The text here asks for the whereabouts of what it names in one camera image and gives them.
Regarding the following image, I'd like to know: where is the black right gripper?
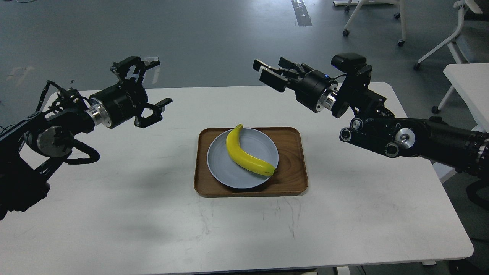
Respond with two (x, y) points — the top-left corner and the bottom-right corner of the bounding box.
(252, 57), (338, 113)

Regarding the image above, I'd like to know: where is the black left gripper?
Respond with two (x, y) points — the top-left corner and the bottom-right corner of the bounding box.
(89, 56), (173, 128)

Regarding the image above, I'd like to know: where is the yellow banana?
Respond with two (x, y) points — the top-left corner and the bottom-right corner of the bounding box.
(225, 124), (276, 176)

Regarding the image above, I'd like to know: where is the light blue plate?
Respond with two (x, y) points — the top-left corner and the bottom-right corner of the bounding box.
(207, 128), (279, 189)

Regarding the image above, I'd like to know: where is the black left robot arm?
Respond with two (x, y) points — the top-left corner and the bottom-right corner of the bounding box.
(0, 56), (172, 219)

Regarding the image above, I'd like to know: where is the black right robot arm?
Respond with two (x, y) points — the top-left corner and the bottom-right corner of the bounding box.
(252, 53), (488, 210)

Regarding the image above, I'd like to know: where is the brown wooden tray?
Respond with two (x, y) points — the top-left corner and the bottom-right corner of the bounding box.
(194, 127), (308, 198)

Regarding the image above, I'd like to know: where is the white rolling chair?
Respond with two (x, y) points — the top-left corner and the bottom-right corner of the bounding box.
(332, 0), (407, 48)

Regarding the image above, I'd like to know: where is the white grey office chair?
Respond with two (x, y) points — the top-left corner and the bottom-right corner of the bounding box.
(413, 0), (489, 70)

